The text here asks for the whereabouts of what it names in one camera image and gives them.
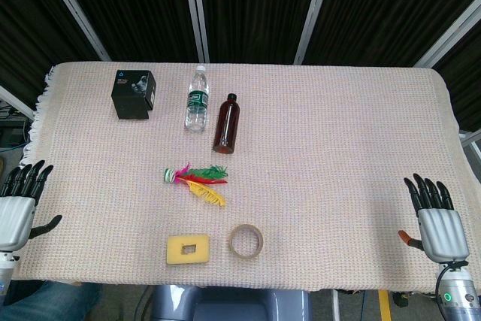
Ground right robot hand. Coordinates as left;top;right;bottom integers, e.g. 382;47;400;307
398;173;470;263

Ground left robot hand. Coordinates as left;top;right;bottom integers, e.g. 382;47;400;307
0;159;63;253

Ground colourful feather shuttlecock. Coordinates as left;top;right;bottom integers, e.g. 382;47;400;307
163;162;229;209

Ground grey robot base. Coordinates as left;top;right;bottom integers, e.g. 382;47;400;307
148;283;313;321

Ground blue jeans leg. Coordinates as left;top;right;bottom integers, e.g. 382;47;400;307
0;280;103;321

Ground black cardboard box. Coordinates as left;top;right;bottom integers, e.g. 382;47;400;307
110;68;157;120

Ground yellow sponge with rectangular hole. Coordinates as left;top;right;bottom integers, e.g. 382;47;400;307
165;233;210;265

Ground brown tape roll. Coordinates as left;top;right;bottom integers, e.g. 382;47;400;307
229;223;265;260

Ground beige woven tablecloth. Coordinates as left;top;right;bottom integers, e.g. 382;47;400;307
11;61;475;294

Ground clear plastic water bottle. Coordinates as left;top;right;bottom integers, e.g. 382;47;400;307
183;65;210;134

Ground brown amber bottle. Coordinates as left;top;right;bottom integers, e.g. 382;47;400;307
212;92;241;155

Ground white aluminium frame post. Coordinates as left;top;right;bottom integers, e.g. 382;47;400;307
180;0;210;63
414;4;481;69
37;0;112;62
292;0;337;65
0;84;36;120

